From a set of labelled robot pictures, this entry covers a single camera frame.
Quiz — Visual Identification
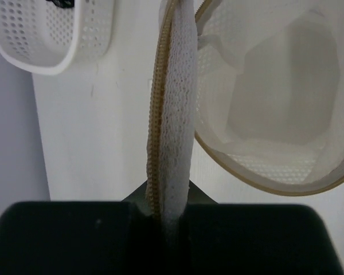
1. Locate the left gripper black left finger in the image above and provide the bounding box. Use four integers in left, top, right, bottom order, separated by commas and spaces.
0, 186, 162, 274

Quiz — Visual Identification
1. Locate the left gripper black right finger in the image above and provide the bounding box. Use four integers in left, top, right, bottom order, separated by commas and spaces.
177, 180, 344, 275

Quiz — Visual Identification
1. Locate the black bra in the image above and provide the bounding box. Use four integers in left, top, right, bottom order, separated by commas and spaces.
47, 0, 75, 9

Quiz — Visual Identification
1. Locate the white perforated plastic basket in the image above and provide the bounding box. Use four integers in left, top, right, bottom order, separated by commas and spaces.
0, 1, 114, 76

